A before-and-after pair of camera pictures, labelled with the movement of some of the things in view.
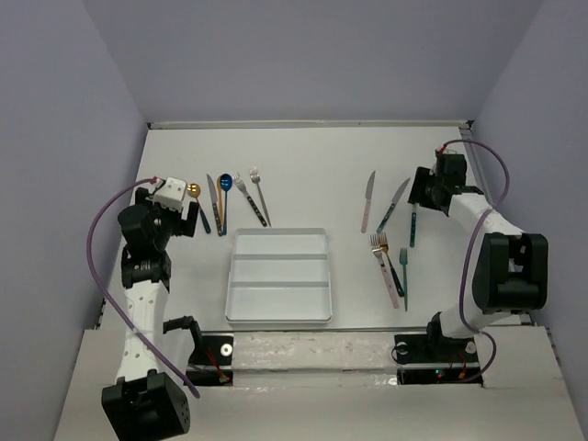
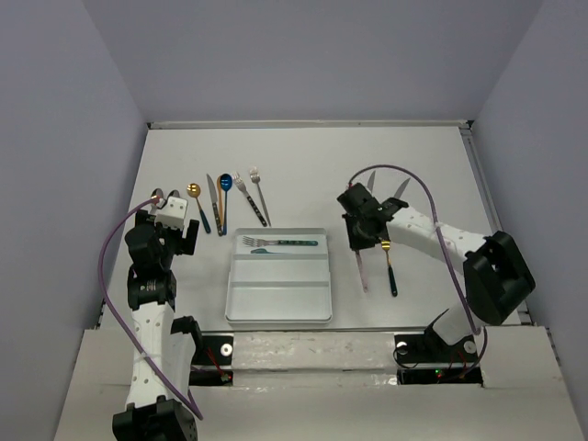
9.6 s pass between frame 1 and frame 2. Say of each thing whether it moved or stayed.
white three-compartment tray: stayed
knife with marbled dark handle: stayed
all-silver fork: stayed
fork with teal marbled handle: moved
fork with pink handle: moved
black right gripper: moved
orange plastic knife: stayed
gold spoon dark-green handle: stayed
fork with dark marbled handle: stayed
